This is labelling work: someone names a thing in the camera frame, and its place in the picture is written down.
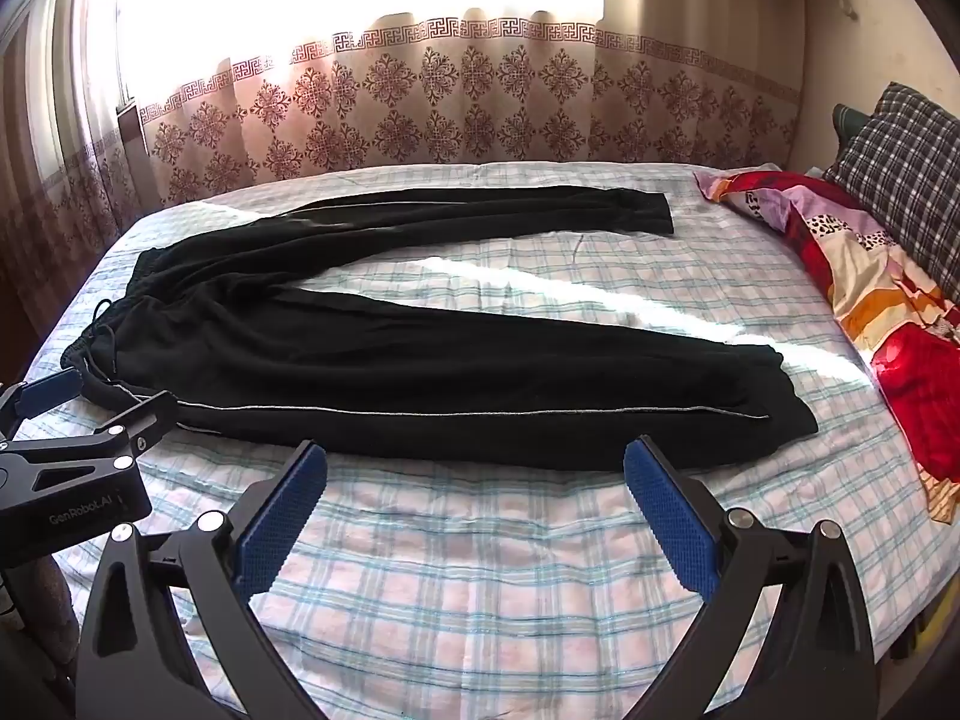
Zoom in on colourful red floral quilt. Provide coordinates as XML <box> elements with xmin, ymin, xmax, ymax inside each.
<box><xmin>694</xmin><ymin>169</ymin><xmax>960</xmax><ymax>526</ymax></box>

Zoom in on black pants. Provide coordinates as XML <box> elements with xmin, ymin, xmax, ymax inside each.
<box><xmin>64</xmin><ymin>184</ymin><xmax>818</xmax><ymax>472</ymax></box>

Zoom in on dark plaid pillow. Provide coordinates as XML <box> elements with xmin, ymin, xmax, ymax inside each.
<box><xmin>821</xmin><ymin>82</ymin><xmax>960</xmax><ymax>278</ymax></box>

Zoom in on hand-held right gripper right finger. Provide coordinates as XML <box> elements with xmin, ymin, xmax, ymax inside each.
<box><xmin>622</xmin><ymin>435</ymin><xmax>878</xmax><ymax>720</ymax></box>

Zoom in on dark green pillow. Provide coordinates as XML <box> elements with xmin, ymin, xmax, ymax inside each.
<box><xmin>834</xmin><ymin>105</ymin><xmax>872</xmax><ymax>145</ymax></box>

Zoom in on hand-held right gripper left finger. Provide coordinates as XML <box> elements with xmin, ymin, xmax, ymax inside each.
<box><xmin>75</xmin><ymin>439</ymin><xmax>329</xmax><ymax>720</ymax></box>

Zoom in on plaid bed sheet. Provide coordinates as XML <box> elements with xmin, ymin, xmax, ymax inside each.
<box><xmin>15</xmin><ymin>161</ymin><xmax>960</xmax><ymax>720</ymax></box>

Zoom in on patterned beige curtain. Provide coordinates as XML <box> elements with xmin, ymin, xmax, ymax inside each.
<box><xmin>116</xmin><ymin>7</ymin><xmax>805</xmax><ymax>203</ymax></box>
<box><xmin>0</xmin><ymin>0</ymin><xmax>145</xmax><ymax>316</ymax></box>

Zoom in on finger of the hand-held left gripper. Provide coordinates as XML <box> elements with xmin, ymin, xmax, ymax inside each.
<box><xmin>0</xmin><ymin>367</ymin><xmax>85</xmax><ymax>442</ymax></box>
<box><xmin>0</xmin><ymin>390</ymin><xmax>181</xmax><ymax>500</ymax></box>

